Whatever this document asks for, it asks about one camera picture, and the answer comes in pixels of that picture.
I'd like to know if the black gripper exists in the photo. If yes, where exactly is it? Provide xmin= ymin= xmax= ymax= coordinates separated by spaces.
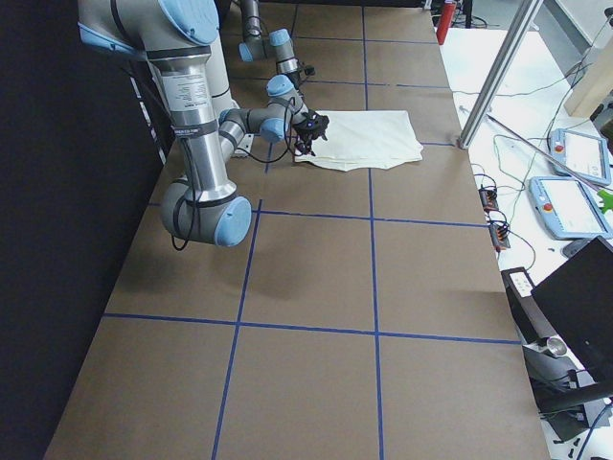
xmin=293 ymin=110 xmax=329 ymax=157

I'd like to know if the cream long-sleeve printed shirt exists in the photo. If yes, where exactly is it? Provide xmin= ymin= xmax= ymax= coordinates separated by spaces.
xmin=294 ymin=110 xmax=423 ymax=172

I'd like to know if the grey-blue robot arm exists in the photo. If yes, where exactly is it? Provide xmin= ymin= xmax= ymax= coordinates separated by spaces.
xmin=79 ymin=1 xmax=329 ymax=246
xmin=238 ymin=0 xmax=301 ymax=80

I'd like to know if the far orange-black power strip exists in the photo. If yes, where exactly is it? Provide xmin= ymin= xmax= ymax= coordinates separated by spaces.
xmin=478 ymin=186 xmax=499 ymax=213

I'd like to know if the orange-black power strip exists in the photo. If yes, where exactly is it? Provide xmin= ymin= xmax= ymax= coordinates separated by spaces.
xmin=478 ymin=186 xmax=499 ymax=213
xmin=486 ymin=211 xmax=511 ymax=253

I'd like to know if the red fire extinguisher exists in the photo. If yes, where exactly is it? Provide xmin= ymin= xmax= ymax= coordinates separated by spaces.
xmin=436 ymin=0 xmax=456 ymax=45

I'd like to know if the near orange-black power strip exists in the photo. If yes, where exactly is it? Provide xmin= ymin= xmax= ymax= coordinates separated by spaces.
xmin=486 ymin=211 xmax=511 ymax=253

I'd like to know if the near blue teach pendant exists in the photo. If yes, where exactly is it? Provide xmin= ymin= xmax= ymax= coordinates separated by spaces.
xmin=529 ymin=176 xmax=612 ymax=241

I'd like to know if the blue teach pendant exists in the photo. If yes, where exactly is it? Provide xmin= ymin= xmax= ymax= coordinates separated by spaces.
xmin=548 ymin=128 xmax=612 ymax=186
xmin=529 ymin=176 xmax=612 ymax=241

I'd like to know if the far blue teach pendant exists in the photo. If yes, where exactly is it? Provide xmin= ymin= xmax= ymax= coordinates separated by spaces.
xmin=548 ymin=128 xmax=612 ymax=186

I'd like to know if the wooden board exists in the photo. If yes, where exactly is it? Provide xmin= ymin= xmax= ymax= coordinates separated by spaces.
xmin=564 ymin=39 xmax=612 ymax=118

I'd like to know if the black monitor on stand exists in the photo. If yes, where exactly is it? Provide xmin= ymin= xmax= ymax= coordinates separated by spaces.
xmin=501 ymin=237 xmax=612 ymax=441

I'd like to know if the aluminium frame post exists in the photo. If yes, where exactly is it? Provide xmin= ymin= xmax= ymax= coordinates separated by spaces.
xmin=458 ymin=0 xmax=543 ymax=150

